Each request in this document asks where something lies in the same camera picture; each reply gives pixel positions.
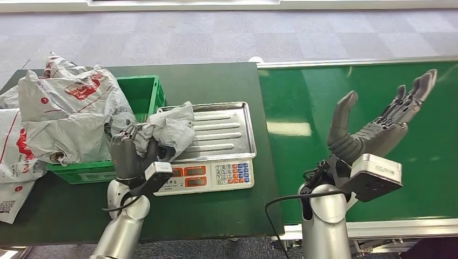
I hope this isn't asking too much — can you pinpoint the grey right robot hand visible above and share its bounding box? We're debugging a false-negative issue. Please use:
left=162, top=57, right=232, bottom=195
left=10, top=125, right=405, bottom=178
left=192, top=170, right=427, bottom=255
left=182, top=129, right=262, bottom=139
left=326, top=69, right=439, bottom=167

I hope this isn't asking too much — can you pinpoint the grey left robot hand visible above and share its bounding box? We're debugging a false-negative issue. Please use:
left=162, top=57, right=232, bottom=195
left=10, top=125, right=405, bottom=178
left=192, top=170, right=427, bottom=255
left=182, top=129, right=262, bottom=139
left=109, top=122, right=177, bottom=183

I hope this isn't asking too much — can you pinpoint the small grey package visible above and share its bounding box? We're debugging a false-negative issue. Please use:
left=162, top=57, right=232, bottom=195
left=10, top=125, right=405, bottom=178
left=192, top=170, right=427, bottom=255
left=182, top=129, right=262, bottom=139
left=133, top=101, right=197, bottom=159

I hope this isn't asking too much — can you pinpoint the green plastic basket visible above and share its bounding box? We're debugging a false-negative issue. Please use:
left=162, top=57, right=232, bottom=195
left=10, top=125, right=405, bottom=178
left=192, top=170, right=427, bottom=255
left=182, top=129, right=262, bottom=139
left=46, top=74, right=166, bottom=186

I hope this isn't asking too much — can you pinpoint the large grey red-printed courier bag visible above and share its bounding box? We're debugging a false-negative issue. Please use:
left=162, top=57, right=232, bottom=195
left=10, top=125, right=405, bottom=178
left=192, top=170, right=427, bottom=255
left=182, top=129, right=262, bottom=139
left=18, top=52, right=137, bottom=167

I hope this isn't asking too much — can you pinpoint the green conveyor belt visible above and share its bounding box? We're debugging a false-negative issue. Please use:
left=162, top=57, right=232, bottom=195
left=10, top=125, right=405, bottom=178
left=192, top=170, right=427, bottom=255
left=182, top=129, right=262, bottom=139
left=256, top=56, right=458, bottom=240

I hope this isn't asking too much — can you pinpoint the electronic scale with steel tray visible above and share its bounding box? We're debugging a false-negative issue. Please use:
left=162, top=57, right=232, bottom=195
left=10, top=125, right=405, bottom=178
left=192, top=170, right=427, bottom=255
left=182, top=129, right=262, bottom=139
left=153, top=101, right=257, bottom=197

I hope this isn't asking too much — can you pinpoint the white courier bag red logo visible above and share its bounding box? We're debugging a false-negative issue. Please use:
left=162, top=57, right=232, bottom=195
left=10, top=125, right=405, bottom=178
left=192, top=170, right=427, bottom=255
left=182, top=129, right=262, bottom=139
left=0, top=107, right=48, bottom=185

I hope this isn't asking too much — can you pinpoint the white courier bag QR code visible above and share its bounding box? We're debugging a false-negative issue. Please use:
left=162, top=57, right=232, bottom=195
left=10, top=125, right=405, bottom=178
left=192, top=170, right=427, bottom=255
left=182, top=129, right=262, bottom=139
left=0, top=180, right=37, bottom=225

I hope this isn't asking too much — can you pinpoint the plain grey courier bag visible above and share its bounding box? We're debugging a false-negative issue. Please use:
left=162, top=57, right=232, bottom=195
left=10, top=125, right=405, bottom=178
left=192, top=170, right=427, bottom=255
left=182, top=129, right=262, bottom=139
left=0, top=85, right=19, bottom=110

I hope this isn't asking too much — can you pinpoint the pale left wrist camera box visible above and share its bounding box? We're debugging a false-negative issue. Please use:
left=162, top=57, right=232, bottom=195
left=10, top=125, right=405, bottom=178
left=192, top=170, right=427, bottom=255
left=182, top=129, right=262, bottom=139
left=129, top=161, right=174, bottom=197

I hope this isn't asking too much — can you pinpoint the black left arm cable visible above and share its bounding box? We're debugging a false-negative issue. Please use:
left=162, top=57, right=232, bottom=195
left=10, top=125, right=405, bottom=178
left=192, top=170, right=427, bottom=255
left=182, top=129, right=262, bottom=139
left=102, top=194, right=144, bottom=214

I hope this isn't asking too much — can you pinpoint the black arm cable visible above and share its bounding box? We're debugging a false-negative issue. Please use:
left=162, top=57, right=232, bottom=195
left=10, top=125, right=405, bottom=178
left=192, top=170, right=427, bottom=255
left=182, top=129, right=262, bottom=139
left=102, top=194, right=144, bottom=214
left=264, top=190, right=345, bottom=259

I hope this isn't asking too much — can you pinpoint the metal conveyor support frame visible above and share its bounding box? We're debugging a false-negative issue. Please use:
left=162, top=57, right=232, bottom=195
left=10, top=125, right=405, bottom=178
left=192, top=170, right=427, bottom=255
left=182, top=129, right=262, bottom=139
left=270, top=237, right=425, bottom=259

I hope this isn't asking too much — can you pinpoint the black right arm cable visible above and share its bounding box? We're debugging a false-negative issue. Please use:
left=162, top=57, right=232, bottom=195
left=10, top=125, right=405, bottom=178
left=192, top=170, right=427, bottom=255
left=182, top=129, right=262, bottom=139
left=264, top=190, right=345, bottom=259

